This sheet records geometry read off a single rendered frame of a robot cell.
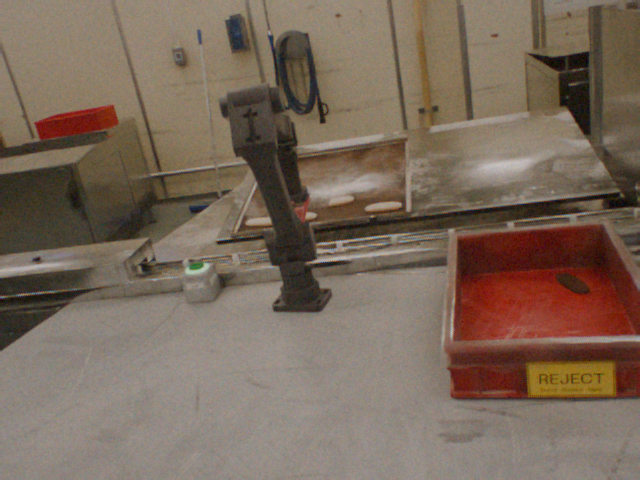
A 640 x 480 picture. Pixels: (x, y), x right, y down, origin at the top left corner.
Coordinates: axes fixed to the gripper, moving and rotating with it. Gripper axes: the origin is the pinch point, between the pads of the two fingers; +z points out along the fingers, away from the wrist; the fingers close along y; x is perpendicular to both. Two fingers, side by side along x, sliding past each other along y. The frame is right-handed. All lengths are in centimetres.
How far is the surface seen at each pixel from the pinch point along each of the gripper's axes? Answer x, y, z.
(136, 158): -195, -314, 32
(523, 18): 107, -340, -18
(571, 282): 59, 26, 10
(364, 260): 16.4, 8.5, 7.6
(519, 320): 47, 38, 11
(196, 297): -24.6, 15.9, 9.4
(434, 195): 34.4, -19.8, 2.5
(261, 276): -9.8, 8.5, 8.9
